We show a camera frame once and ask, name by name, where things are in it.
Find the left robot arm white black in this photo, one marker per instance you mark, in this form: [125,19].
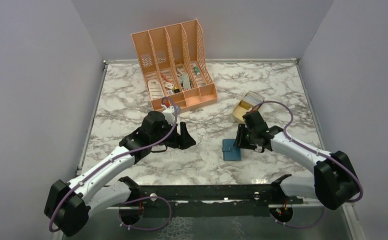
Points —
[70,203]

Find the orange plastic desk organizer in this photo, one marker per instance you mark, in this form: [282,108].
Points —
[164,54]

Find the beige oval card tray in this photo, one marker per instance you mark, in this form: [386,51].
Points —
[238,112]

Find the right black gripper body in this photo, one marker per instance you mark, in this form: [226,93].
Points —
[249,139]

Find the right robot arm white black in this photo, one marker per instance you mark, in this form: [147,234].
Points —
[333,181]

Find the stack of credit cards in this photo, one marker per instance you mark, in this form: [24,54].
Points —
[251,99]

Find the blue card holder wallet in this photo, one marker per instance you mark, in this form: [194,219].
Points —
[230,152]

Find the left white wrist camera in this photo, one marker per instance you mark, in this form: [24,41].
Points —
[170,113]

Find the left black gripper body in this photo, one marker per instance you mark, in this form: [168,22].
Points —
[172,140]

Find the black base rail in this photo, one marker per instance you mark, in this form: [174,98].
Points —
[197,201]

